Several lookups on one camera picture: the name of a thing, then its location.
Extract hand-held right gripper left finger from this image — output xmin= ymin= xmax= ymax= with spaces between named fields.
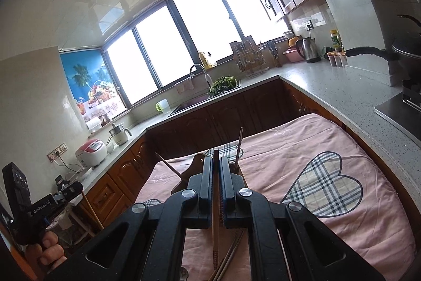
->
xmin=45 ymin=156 xmax=214 ymax=281

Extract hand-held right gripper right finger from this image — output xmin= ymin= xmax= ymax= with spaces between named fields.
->
xmin=219 ymin=156 xmax=386 ymax=281

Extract wooden utensil holder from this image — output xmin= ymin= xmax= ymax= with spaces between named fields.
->
xmin=171 ymin=152 xmax=247 ymax=196

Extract wooden chopstick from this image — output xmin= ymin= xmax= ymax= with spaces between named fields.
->
xmin=156 ymin=152 xmax=191 ymax=183
xmin=234 ymin=127 xmax=244 ymax=167
xmin=81 ymin=191 xmax=104 ymax=231
xmin=213 ymin=149 xmax=220 ymax=270

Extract person's left hand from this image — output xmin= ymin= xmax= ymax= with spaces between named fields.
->
xmin=25 ymin=230 xmax=67 ymax=272

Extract black gadget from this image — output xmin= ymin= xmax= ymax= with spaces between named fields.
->
xmin=54 ymin=175 xmax=72 ymax=193

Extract white round plate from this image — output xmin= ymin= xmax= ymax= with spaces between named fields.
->
xmin=74 ymin=167 xmax=93 ymax=182

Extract white rice cooker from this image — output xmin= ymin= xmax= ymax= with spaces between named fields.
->
xmin=75 ymin=138 xmax=109 ymax=168

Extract paper towel roll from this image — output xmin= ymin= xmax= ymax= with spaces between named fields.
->
xmin=85 ymin=118 xmax=103 ymax=134

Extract small white electric pot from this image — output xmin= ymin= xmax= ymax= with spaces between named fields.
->
xmin=108 ymin=122 xmax=133 ymax=146

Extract pink printed blanket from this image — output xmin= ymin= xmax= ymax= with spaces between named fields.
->
xmin=133 ymin=113 xmax=417 ymax=281

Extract kitchen sink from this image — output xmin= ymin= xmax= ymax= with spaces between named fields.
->
xmin=167 ymin=78 xmax=243 ymax=117

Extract green leafy vegetables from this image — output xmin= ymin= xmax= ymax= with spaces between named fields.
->
xmin=209 ymin=76 xmax=238 ymax=96

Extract hanging dish cloth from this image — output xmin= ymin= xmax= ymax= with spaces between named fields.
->
xmin=175 ymin=78 xmax=195 ymax=95

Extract chrome faucet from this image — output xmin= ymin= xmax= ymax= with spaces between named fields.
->
xmin=189 ymin=64 xmax=211 ymax=89

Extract metal dish rack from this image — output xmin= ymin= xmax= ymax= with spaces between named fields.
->
xmin=229 ymin=39 xmax=269 ymax=78

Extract knife block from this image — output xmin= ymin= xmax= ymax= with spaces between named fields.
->
xmin=267 ymin=40 xmax=284 ymax=68

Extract grey speckled countertop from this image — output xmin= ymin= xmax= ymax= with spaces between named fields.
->
xmin=77 ymin=65 xmax=421 ymax=193

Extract pink plastic basin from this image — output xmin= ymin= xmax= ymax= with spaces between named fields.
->
xmin=283 ymin=47 xmax=305 ymax=64

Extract large kitchen window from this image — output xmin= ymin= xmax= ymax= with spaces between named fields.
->
xmin=102 ymin=0 xmax=290 ymax=106

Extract steel electric kettle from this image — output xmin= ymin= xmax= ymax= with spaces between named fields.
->
xmin=295 ymin=36 xmax=322 ymax=64

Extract yellow cap bottle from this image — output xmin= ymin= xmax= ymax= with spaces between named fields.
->
xmin=330 ymin=30 xmax=343 ymax=53

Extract gas stove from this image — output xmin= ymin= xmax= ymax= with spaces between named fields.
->
xmin=374 ymin=80 xmax=421 ymax=141

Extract black wok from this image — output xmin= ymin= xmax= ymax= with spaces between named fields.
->
xmin=345 ymin=14 xmax=421 ymax=66

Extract white cup green handle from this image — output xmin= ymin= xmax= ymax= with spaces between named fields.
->
xmin=156 ymin=98 xmax=171 ymax=114

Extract palm beach wall poster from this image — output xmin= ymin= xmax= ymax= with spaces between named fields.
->
xmin=59 ymin=49 xmax=127 ymax=124

